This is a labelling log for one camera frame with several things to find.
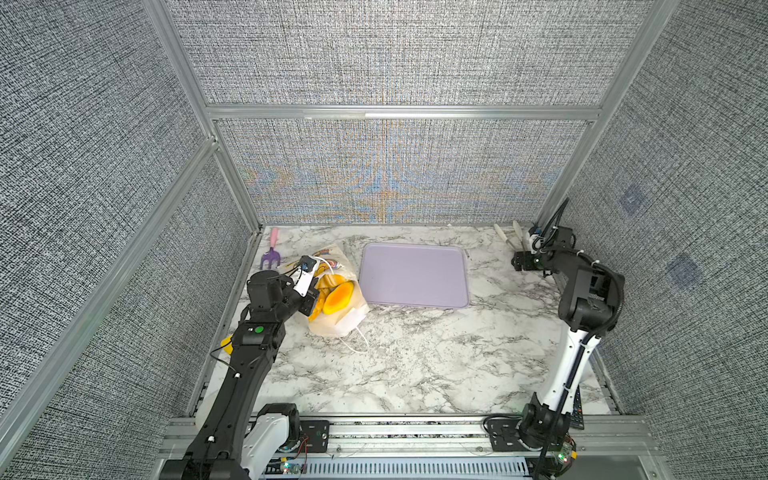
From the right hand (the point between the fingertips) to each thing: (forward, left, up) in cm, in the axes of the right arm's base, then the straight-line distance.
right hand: (530, 259), depth 108 cm
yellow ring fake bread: (-17, +72, +8) cm, 74 cm away
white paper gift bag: (-27, +66, +3) cm, 72 cm away
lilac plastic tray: (-6, +42, -2) cm, 43 cm away
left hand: (-23, +71, +21) cm, 78 cm away
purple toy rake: (+1, +94, +2) cm, 94 cm away
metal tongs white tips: (+13, +1, +1) cm, 13 cm away
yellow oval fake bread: (-20, +67, +6) cm, 70 cm away
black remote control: (-52, +4, -2) cm, 52 cm away
